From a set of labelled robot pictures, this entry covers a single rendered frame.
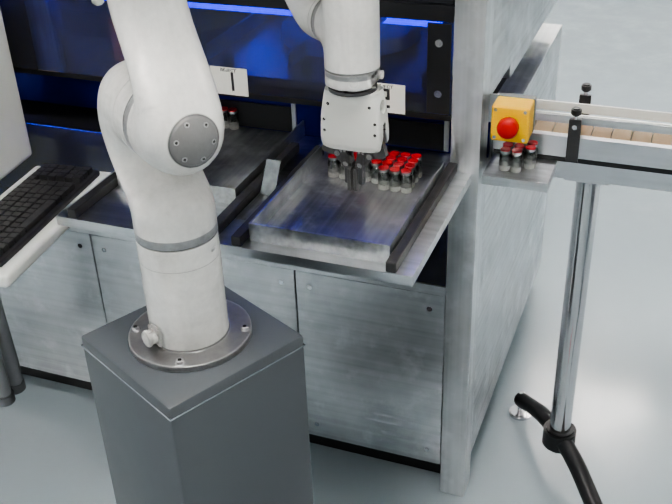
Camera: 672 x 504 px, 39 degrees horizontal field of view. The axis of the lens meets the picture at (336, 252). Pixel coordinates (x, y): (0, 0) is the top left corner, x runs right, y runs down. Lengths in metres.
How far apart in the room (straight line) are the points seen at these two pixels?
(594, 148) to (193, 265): 0.91
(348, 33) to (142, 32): 0.32
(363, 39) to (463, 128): 0.51
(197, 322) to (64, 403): 1.45
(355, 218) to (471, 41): 0.39
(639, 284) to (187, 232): 2.16
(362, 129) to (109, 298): 1.20
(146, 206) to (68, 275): 1.21
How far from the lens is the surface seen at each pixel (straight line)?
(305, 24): 1.46
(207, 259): 1.36
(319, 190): 1.82
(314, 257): 1.61
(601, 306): 3.12
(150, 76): 1.21
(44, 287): 2.60
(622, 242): 3.48
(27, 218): 1.97
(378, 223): 1.70
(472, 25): 1.78
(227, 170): 1.93
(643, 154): 1.94
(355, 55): 1.39
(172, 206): 1.31
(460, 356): 2.13
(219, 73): 2.01
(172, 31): 1.22
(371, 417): 2.33
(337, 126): 1.46
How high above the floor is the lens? 1.71
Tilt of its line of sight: 31 degrees down
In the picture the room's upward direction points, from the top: 2 degrees counter-clockwise
